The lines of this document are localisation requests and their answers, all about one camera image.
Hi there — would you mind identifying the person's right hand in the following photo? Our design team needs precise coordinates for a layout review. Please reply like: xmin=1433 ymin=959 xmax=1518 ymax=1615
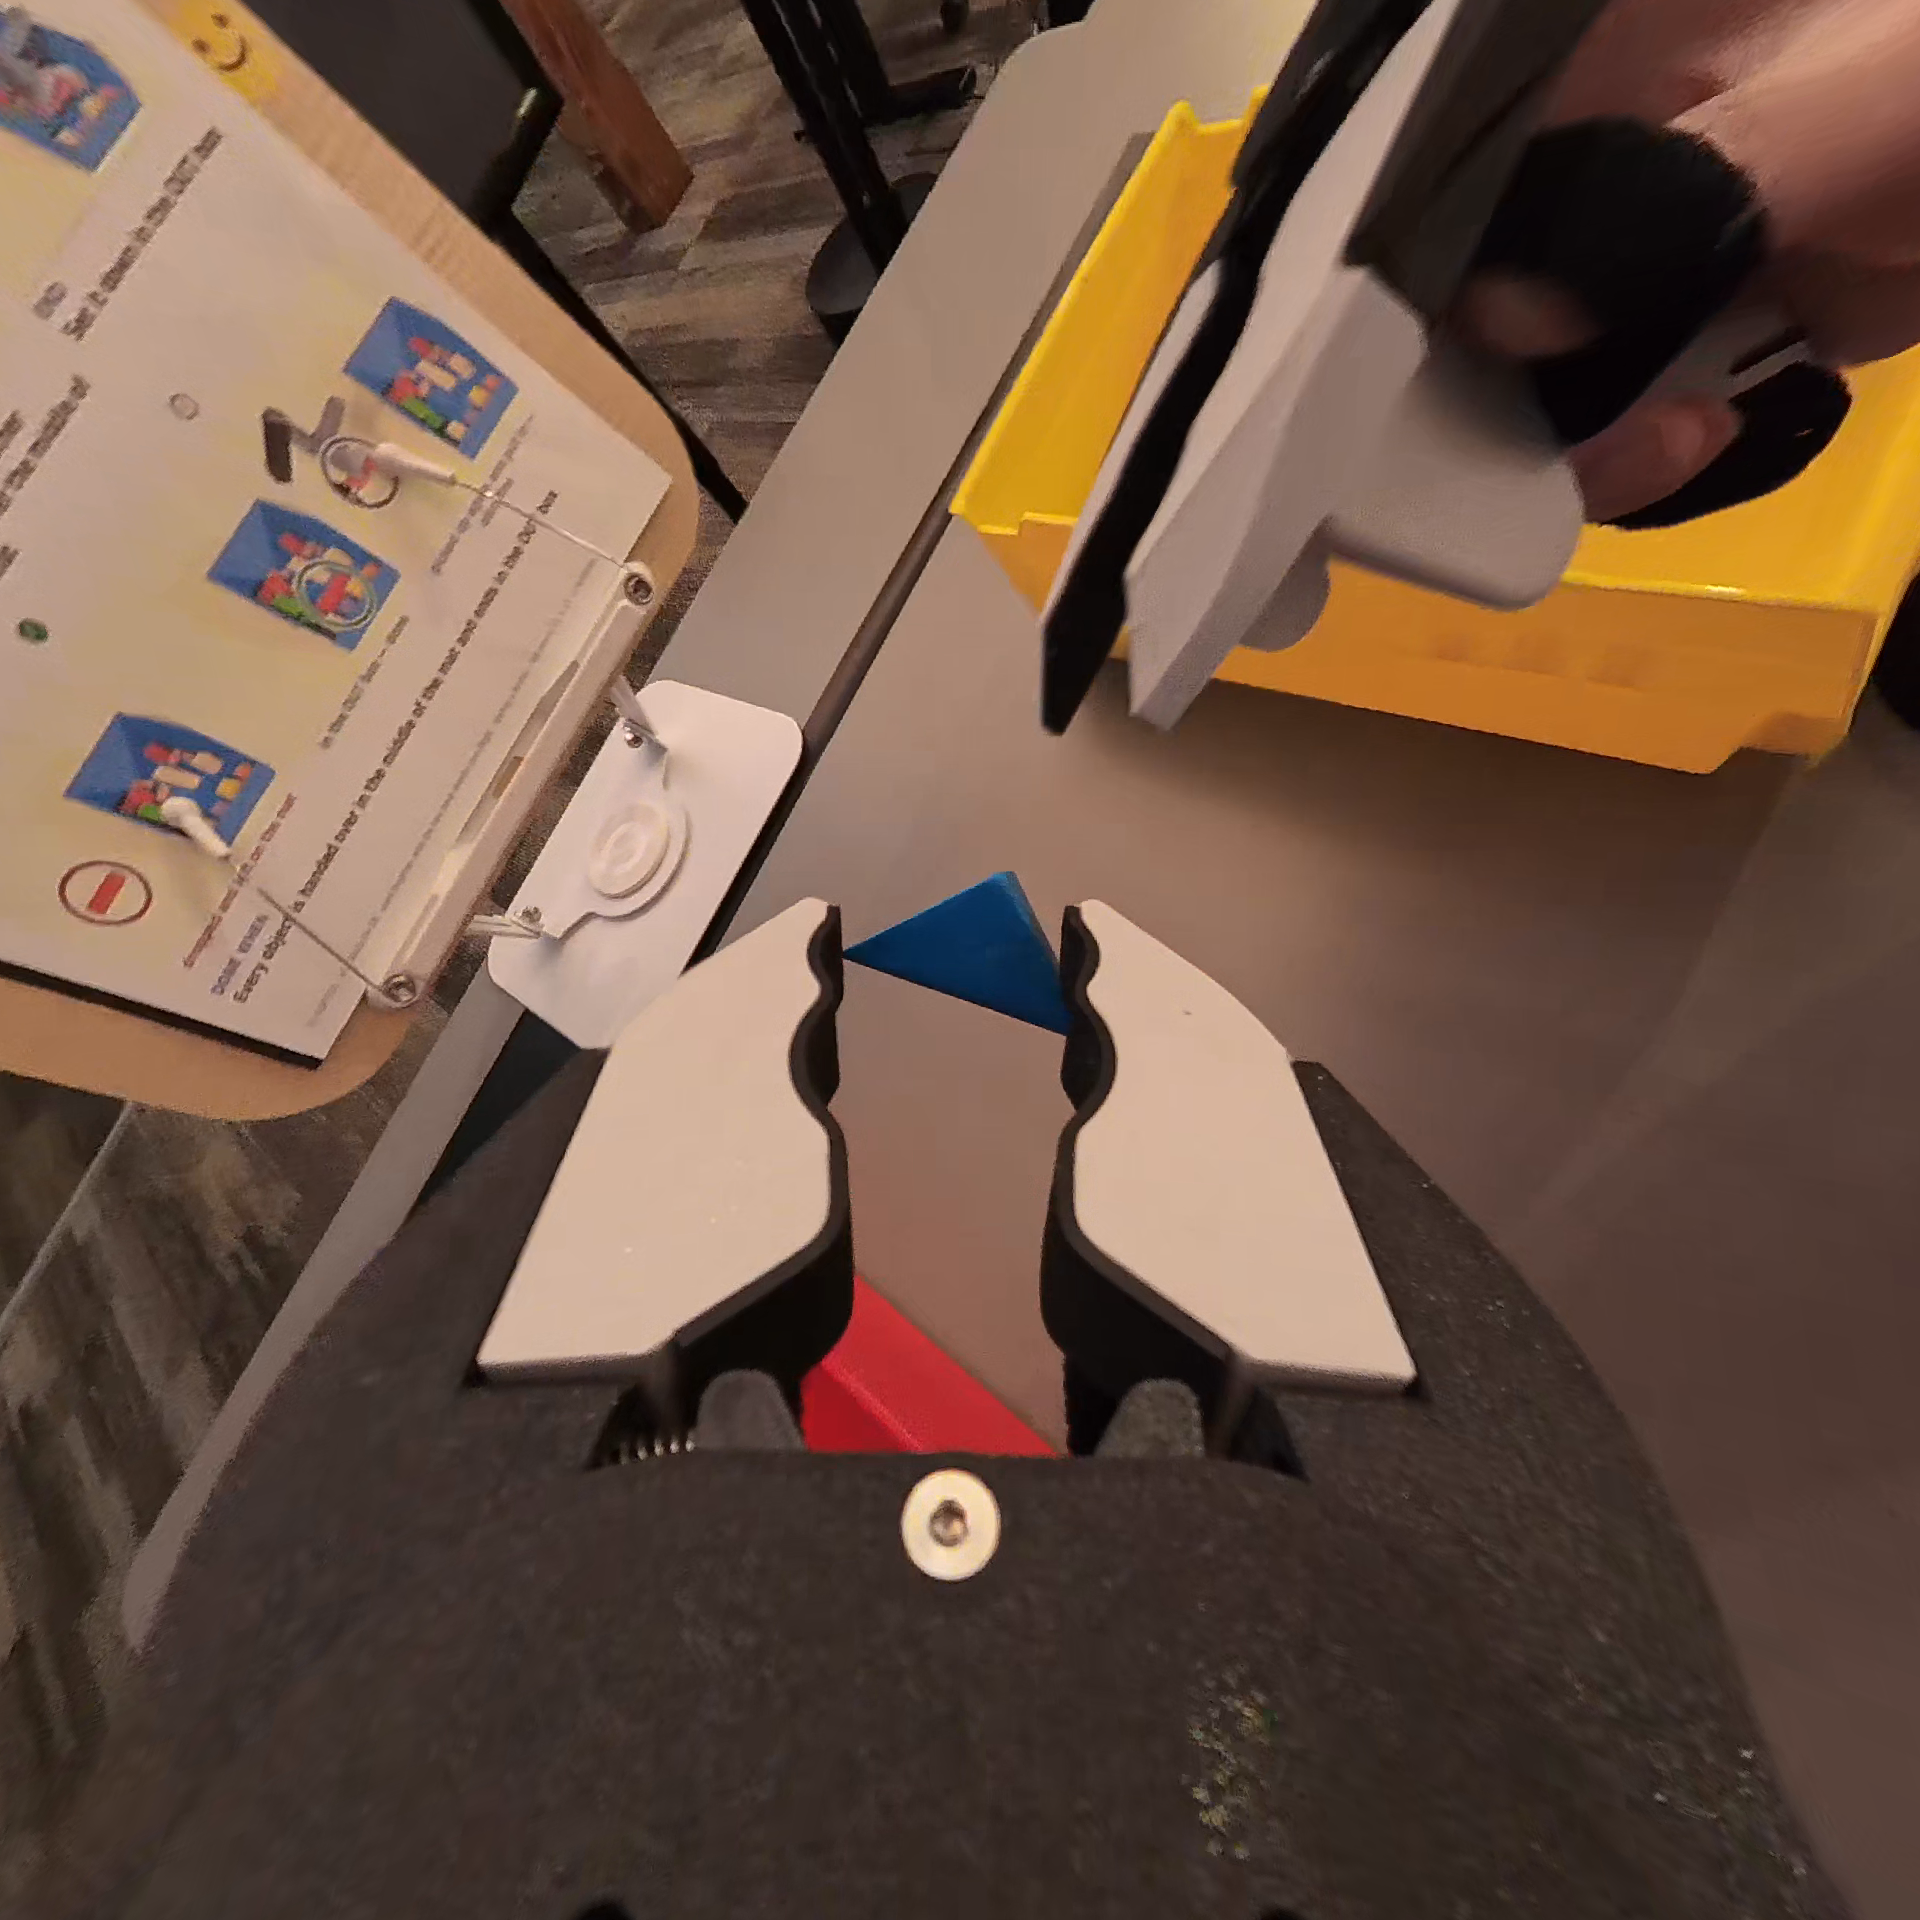
xmin=1459 ymin=0 xmax=1920 ymax=524

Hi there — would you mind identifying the dark framed panel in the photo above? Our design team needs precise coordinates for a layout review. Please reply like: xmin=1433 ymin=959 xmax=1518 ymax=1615
xmin=241 ymin=0 xmax=566 ymax=227

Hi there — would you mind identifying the blue wooden block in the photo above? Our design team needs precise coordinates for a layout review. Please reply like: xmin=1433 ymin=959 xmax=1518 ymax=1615
xmin=844 ymin=874 xmax=1076 ymax=1037

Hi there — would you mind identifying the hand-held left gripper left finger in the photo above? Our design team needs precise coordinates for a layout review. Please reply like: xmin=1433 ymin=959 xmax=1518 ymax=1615
xmin=478 ymin=895 xmax=853 ymax=1396

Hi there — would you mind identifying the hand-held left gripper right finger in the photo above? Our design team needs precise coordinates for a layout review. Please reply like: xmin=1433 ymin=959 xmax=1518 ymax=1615
xmin=1042 ymin=895 xmax=1420 ymax=1401

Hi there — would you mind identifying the brown wooden furniture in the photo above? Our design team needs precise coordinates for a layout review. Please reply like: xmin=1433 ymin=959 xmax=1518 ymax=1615
xmin=502 ymin=0 xmax=696 ymax=233

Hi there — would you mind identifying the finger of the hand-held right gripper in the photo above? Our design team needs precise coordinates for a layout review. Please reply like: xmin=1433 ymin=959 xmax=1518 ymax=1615
xmin=1041 ymin=163 xmax=1430 ymax=735

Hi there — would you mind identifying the red plastic bin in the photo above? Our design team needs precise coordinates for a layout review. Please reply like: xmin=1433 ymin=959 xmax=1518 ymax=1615
xmin=801 ymin=1275 xmax=1061 ymax=1455

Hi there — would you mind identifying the yellow plastic bin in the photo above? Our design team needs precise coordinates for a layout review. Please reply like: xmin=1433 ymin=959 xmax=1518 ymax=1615
xmin=952 ymin=94 xmax=1894 ymax=778

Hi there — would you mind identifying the instruction sheet on wooden board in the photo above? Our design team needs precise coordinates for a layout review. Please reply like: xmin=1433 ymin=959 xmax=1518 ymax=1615
xmin=0 ymin=0 xmax=702 ymax=1122

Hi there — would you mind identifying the yellow smiley sticker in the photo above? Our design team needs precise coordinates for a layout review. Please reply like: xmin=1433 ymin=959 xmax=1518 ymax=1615
xmin=157 ymin=0 xmax=288 ymax=105

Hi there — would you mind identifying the black mobile whiteboard stand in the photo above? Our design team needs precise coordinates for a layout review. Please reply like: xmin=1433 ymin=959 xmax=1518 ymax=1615
xmin=738 ymin=0 xmax=993 ymax=318

